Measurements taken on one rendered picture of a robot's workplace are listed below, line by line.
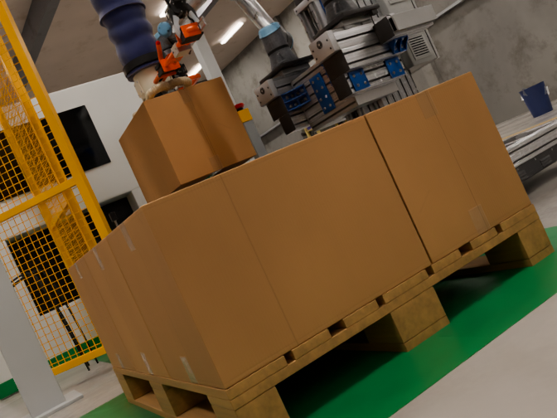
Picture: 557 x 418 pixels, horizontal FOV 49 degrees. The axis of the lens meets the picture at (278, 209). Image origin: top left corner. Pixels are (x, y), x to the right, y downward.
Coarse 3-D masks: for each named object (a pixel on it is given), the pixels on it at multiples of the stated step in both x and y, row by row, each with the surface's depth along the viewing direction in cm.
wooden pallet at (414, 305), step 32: (512, 224) 162; (448, 256) 150; (480, 256) 190; (512, 256) 167; (544, 256) 165; (416, 288) 144; (352, 320) 135; (384, 320) 143; (416, 320) 143; (448, 320) 147; (288, 352) 129; (320, 352) 130; (128, 384) 213; (160, 384) 168; (192, 384) 139; (256, 384) 123; (192, 416) 160; (224, 416) 128; (256, 416) 122; (288, 416) 125
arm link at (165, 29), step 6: (186, 0) 313; (192, 0) 311; (198, 0) 311; (204, 0) 312; (192, 6) 312; (198, 6) 313; (186, 12) 314; (186, 18) 316; (162, 24) 316; (168, 24) 316; (180, 24) 317; (162, 30) 316; (168, 30) 316; (168, 36) 320; (174, 36) 324
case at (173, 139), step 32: (160, 96) 268; (192, 96) 275; (224, 96) 281; (128, 128) 295; (160, 128) 266; (192, 128) 272; (224, 128) 278; (128, 160) 316; (160, 160) 275; (192, 160) 269; (224, 160) 275; (160, 192) 293
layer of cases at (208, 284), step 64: (384, 128) 150; (448, 128) 159; (192, 192) 125; (256, 192) 131; (320, 192) 138; (384, 192) 146; (448, 192) 155; (512, 192) 164; (128, 256) 143; (192, 256) 122; (256, 256) 128; (320, 256) 135; (384, 256) 142; (128, 320) 170; (192, 320) 120; (256, 320) 126; (320, 320) 132
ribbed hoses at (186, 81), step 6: (174, 78) 285; (180, 78) 286; (186, 78) 287; (162, 84) 282; (168, 84) 284; (174, 84) 285; (180, 84) 286; (186, 84) 288; (150, 90) 279; (156, 90) 280; (162, 90) 283; (150, 96) 280
